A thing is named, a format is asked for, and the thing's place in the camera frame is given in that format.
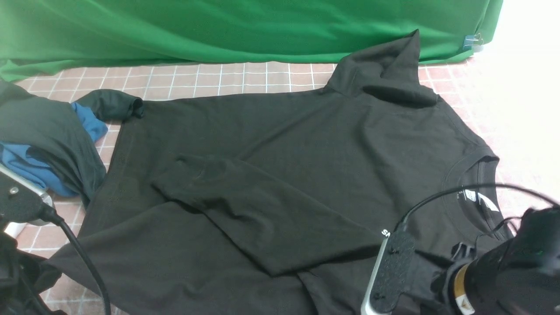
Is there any dark gray long-sleeved shirt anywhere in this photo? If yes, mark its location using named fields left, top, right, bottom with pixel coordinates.
left=78, top=31, right=499, bottom=315

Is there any black left camera cable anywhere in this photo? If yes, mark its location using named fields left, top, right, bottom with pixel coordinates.
left=42, top=206, right=112, bottom=315

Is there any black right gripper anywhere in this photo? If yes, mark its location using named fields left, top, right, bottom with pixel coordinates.
left=407, top=243, right=482, bottom=315

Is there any pink checkered tablecloth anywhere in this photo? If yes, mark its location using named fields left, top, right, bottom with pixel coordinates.
left=0, top=56, right=560, bottom=315

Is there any blue binder clip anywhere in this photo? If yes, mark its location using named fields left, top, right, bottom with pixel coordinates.
left=462, top=33, right=485, bottom=51

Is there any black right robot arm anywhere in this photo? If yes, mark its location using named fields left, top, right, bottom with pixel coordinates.
left=405, top=206, right=560, bottom=315

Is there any black right camera cable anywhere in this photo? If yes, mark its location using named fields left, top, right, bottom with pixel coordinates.
left=398, top=184, right=560, bottom=232

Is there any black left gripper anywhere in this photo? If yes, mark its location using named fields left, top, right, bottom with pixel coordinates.
left=0, top=232, right=64, bottom=315

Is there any green backdrop cloth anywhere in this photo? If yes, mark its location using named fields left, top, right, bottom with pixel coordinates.
left=0, top=0, right=504, bottom=81

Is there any white shirt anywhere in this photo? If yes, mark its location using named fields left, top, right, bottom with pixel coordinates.
left=3, top=223, right=28, bottom=238

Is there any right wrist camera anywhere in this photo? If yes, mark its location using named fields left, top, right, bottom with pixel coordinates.
left=360, top=229, right=415, bottom=315

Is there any black camera cable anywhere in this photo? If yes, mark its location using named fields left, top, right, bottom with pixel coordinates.
left=42, top=206, right=112, bottom=315
left=398, top=184, right=560, bottom=232

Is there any blue shirt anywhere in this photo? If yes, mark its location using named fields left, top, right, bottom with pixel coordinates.
left=0, top=102, right=108, bottom=197

